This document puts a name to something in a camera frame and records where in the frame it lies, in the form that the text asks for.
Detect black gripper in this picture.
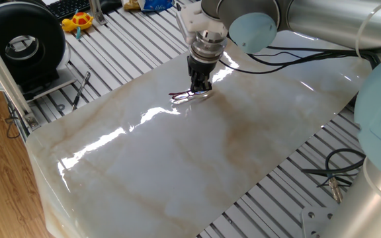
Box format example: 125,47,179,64
187,54,220,93

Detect red framed glasses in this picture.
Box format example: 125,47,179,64
169,89,211,100

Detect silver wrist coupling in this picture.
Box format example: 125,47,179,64
189,28,228,63

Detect glossy marble pattern mat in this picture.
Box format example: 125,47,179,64
24,29,375,238

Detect blue snack bag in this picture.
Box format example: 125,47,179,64
137,0,175,13

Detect yellow snack bag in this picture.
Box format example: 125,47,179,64
123,0,142,11

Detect black computer mouse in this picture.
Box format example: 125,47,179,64
99,0,124,14

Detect black pen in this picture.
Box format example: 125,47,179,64
71,71,91,112

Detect short aluminium upright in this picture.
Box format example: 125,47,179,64
89,0,108,26

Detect yellow turtle toy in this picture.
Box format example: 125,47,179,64
61,9,95,40

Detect black keyboard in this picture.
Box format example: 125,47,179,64
46,0,92,20

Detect black round fan device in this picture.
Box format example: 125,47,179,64
0,1,77,102

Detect white printed wrist mount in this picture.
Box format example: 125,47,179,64
176,1,228,46

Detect black looped cable with plug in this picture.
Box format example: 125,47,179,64
301,147,366,203

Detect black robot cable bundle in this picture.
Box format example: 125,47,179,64
218,45,381,75

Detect metal corner bracket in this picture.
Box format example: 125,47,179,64
24,112,42,132

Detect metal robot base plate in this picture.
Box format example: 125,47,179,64
300,205,340,238

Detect thin black floor cable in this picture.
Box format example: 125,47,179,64
4,102,21,139

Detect aluminium frame post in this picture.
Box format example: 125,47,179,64
0,19,42,132

